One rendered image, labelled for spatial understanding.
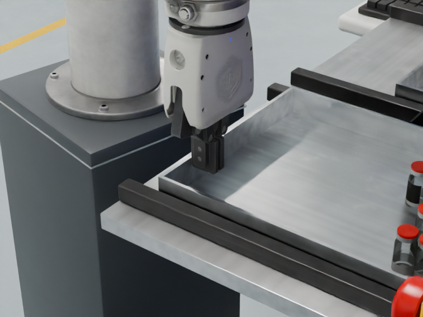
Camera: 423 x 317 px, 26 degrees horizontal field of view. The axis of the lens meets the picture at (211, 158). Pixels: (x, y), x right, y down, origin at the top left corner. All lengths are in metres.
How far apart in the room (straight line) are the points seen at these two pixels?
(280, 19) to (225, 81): 2.80
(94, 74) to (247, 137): 0.23
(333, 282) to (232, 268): 0.10
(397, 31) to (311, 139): 0.36
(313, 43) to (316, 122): 2.39
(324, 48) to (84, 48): 2.35
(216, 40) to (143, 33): 0.30
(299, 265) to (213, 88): 0.19
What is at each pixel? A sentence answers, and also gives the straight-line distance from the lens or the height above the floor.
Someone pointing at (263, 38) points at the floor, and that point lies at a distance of 3.53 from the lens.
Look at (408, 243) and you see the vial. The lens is 0.87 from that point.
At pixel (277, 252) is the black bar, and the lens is 0.87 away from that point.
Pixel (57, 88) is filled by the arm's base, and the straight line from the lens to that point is 1.24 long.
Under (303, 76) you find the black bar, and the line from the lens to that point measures 1.20.
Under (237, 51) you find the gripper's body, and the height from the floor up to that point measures 1.04.
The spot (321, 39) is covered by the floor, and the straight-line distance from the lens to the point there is 3.54.
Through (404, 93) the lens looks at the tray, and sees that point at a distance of 1.16.
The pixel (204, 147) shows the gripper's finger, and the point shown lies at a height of 0.94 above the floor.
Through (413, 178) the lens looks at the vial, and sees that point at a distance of 0.97.
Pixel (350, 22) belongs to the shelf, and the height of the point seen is 0.80.
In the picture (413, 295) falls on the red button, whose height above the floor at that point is 1.01.
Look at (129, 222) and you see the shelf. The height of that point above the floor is 0.88.
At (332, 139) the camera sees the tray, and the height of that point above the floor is 0.88.
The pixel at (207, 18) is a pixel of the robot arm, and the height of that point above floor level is 1.09.
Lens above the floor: 1.42
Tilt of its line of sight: 31 degrees down
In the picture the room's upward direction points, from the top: straight up
